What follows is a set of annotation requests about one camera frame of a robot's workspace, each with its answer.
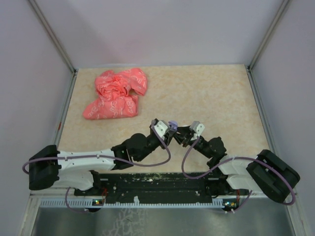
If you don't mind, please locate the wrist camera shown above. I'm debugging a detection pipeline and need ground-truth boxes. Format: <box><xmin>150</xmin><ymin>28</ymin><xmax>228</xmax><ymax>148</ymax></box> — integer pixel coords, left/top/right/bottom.
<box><xmin>189</xmin><ymin>121</ymin><xmax>205</xmax><ymax>140</ymax></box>
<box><xmin>153</xmin><ymin>120</ymin><xmax>170</xmax><ymax>139</ymax></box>

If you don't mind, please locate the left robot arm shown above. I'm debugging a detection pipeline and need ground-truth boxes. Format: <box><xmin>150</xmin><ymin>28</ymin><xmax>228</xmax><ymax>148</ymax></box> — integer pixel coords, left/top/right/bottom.
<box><xmin>22</xmin><ymin>119</ymin><xmax>178</xmax><ymax>195</ymax></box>

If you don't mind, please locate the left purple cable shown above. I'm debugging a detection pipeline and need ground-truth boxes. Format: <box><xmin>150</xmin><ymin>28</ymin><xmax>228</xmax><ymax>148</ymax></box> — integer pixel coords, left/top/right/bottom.
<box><xmin>22</xmin><ymin>120</ymin><xmax>172</xmax><ymax>213</ymax></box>

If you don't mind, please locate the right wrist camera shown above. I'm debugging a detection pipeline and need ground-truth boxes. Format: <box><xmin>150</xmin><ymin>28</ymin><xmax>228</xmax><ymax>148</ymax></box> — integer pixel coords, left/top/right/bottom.
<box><xmin>189</xmin><ymin>121</ymin><xmax>205</xmax><ymax>140</ymax></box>

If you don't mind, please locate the purple round charging case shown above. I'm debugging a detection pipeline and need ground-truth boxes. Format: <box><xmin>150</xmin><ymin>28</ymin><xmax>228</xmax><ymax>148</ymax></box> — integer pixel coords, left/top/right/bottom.
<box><xmin>168</xmin><ymin>120</ymin><xmax>178</xmax><ymax>131</ymax></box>

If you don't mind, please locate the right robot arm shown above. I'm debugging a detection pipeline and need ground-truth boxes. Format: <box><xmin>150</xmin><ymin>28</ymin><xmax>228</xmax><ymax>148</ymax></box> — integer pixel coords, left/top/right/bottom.
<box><xmin>173</xmin><ymin>122</ymin><xmax>300</xmax><ymax>204</ymax></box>

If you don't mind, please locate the crumpled pink cloth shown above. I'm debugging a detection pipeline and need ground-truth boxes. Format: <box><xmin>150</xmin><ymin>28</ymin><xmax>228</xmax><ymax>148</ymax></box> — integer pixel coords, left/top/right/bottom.
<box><xmin>83</xmin><ymin>68</ymin><xmax>148</xmax><ymax>120</ymax></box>

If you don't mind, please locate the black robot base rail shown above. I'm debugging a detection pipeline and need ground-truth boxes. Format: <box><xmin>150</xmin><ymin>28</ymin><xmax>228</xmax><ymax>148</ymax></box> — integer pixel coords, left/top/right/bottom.
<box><xmin>74</xmin><ymin>173</ymin><xmax>249</xmax><ymax>204</ymax></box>

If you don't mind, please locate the white slotted cable duct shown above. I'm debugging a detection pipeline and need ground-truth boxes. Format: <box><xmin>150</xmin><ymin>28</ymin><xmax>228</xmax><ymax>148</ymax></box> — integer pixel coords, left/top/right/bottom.
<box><xmin>39</xmin><ymin>196</ymin><xmax>237</xmax><ymax>209</ymax></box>

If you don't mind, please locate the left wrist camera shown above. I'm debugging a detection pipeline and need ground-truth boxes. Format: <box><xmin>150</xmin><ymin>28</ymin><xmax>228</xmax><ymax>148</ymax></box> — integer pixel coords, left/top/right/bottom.
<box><xmin>153</xmin><ymin>120</ymin><xmax>170</xmax><ymax>139</ymax></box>

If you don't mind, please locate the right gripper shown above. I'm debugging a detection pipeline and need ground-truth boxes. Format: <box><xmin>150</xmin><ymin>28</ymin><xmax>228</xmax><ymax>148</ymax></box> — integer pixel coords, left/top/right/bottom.
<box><xmin>172</xmin><ymin>125</ymin><xmax>213</xmax><ymax>159</ymax></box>

